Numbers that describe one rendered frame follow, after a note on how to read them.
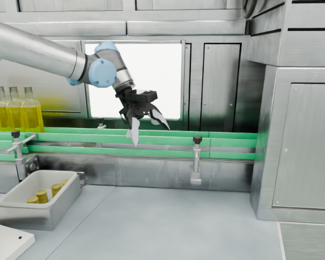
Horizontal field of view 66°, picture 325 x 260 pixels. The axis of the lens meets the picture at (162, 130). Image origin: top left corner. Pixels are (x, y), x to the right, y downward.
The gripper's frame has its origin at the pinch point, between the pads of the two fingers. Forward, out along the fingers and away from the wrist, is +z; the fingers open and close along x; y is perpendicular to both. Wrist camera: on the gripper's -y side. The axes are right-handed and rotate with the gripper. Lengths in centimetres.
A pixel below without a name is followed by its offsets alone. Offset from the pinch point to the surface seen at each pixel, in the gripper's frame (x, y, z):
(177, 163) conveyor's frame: -11.4, 10.3, 12.4
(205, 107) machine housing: -37.8, 7.2, -1.9
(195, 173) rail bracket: -8.1, -0.4, 17.0
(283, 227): -19, -14, 45
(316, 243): -26, -18, 56
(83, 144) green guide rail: 9.8, 31.6, -11.0
